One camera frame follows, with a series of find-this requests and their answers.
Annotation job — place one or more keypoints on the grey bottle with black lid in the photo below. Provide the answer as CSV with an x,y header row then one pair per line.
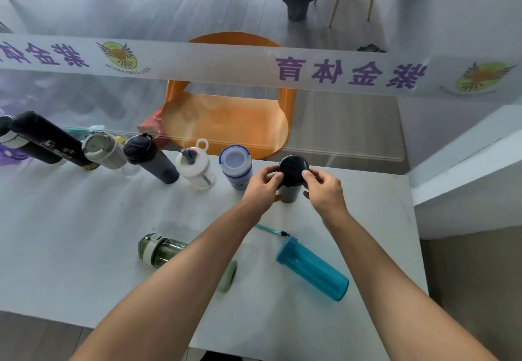
x,y
292,171

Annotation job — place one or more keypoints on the person's right forearm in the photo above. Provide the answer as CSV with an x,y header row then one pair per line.
x,y
391,291

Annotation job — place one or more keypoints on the orange plastic chair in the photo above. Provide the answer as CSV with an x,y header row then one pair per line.
x,y
228,120

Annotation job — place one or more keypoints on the white bottle with blue rim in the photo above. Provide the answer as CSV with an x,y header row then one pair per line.
x,y
235,165

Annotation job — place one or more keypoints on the green transparent bottle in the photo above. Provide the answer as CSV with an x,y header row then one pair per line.
x,y
161,248

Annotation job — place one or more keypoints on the white bottle with loop lid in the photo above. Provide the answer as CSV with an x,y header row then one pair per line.
x,y
195,167

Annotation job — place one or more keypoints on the tall black flask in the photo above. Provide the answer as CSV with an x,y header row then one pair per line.
x,y
49,136

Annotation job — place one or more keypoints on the black floor object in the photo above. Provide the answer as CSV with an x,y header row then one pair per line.
x,y
370,49

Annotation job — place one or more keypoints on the black and white bottle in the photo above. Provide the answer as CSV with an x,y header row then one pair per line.
x,y
16,142

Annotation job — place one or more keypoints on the white banner with purple print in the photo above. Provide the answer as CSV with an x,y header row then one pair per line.
x,y
253,65

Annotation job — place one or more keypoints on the person's left thumb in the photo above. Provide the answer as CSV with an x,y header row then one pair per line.
x,y
275,180

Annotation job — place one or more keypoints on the person's left forearm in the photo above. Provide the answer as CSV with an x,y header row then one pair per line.
x,y
175,283

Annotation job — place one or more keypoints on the clear glass cup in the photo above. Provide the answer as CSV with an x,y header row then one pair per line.
x,y
131,170

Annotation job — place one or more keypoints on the black trash bin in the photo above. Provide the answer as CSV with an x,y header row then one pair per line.
x,y
297,0

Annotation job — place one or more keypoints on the person's left hand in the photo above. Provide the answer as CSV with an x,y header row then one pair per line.
x,y
257,191

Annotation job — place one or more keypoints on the purple bottle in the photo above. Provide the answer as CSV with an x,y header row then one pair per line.
x,y
10,157

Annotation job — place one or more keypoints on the cream cup with grey lid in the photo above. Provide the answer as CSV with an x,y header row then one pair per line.
x,y
104,150

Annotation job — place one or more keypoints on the blue transparent bottle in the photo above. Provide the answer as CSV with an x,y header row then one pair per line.
x,y
312,269

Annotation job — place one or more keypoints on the person's right thumb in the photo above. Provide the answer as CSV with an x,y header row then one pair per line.
x,y
309,178

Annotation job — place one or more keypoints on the dark grey sports bottle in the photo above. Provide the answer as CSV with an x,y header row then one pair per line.
x,y
151,159

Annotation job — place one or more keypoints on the person's right hand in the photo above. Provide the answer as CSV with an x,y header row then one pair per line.
x,y
326,195

